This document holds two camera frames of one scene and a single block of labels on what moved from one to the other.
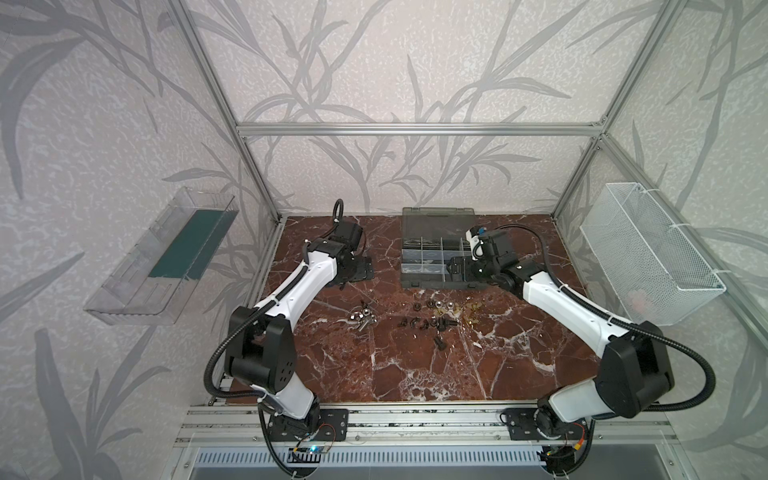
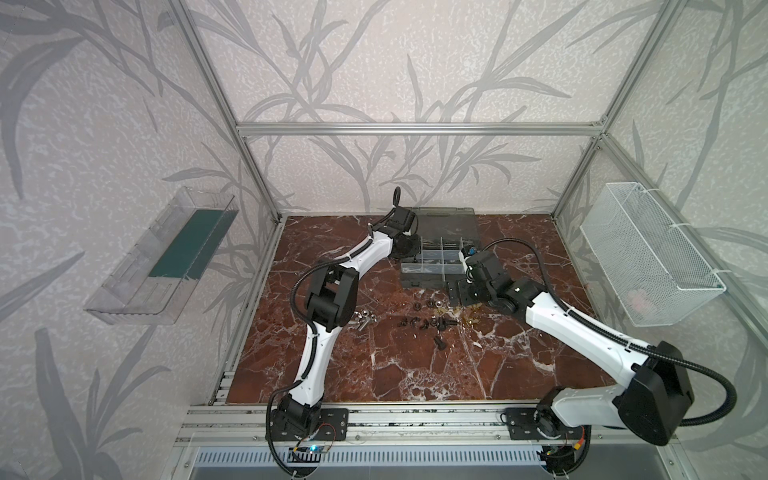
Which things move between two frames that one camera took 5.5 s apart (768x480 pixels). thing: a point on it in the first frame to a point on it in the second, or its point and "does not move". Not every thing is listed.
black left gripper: (358, 268) to (410, 245)
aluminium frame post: (660, 27) does not move
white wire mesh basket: (654, 271) does not move
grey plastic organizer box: (430, 238) does not move
